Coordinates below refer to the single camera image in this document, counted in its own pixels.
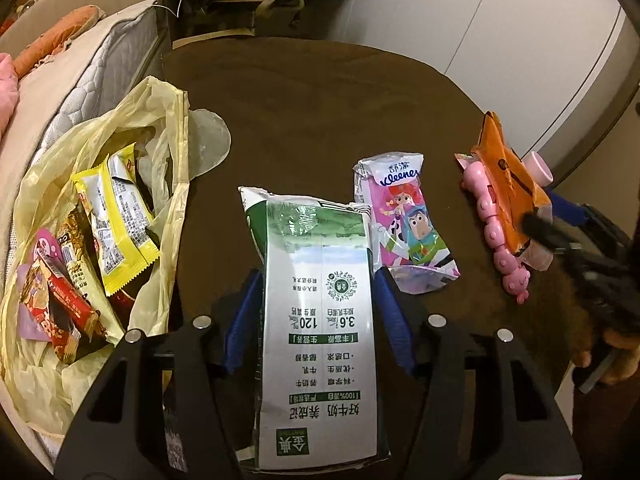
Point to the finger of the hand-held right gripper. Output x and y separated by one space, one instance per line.
545 232
567 205

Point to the pink snack wrapper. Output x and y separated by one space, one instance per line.
37 305

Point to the pink cap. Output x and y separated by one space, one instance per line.
541 167

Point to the white green milk carton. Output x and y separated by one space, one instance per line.
320 320

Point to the pink caterpillar toy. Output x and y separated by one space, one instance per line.
492 230

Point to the yellow plastic bag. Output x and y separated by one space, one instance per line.
60 160

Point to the red snack wrapper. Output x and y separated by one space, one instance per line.
65 300

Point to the person's right hand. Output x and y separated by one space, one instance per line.
620 350

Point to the gold snack wrapper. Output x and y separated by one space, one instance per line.
75 250

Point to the yellow snack wrapper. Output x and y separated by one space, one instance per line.
115 220

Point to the orange plastic wrapper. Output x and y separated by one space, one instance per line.
505 170

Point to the cartoon print tissue packet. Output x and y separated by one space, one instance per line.
405 220

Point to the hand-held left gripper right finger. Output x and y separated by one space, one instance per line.
395 320

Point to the translucent plastic piece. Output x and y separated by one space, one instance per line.
210 140

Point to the orange pillow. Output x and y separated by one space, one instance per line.
60 35

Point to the pink quilt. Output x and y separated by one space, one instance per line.
7 95

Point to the white quilted mattress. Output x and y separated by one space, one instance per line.
50 90
100 70

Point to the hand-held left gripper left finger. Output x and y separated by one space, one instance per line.
240 320

